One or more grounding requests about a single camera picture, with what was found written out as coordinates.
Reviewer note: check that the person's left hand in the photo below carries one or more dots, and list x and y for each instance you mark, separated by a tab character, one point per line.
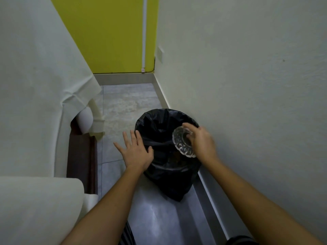
136	158

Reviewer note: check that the person's right thumb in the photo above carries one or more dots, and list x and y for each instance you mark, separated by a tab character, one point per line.
190	139

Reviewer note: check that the person's right forearm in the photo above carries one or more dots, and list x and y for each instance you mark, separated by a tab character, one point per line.
250	204

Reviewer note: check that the person's left thumb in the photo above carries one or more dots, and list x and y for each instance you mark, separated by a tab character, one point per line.
151	153

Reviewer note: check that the striped shorts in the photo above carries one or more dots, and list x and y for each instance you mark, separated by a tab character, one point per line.
127	236

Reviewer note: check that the clear glass ashtray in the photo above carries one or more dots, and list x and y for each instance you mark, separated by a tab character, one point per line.
180	141

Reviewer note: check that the white folded bedding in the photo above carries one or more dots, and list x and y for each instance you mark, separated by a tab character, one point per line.
38	209

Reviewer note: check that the white bed sheet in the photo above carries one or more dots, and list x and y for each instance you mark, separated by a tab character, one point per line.
33	86

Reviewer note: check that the white wall socket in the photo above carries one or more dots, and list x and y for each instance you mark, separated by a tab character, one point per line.
160	54

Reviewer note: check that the brown wooden bed frame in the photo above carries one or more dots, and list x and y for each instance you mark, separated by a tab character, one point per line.
81	160

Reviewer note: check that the person's left middle finger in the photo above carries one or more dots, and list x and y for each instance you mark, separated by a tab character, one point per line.
133	140

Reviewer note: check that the person's left forearm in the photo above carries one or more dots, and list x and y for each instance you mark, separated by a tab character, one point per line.
107	209

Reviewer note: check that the white bed leg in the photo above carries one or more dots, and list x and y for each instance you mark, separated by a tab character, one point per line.
97	117

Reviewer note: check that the person's left little finger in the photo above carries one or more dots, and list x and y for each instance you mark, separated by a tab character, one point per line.
120	148

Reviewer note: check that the black trash bag bin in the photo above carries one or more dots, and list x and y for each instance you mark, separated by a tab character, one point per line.
166	170

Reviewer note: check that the person's right hand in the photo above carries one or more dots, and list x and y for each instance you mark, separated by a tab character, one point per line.
203	145

